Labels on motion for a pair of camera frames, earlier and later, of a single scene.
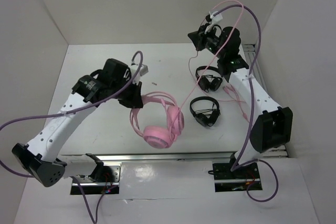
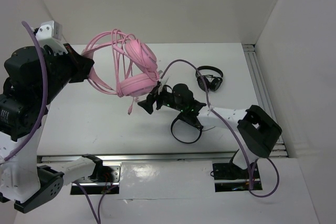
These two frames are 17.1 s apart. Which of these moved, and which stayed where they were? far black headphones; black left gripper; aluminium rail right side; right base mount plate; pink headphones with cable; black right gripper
Moved: pink headphones with cable; black left gripper; black right gripper
Stayed: far black headphones; right base mount plate; aluminium rail right side
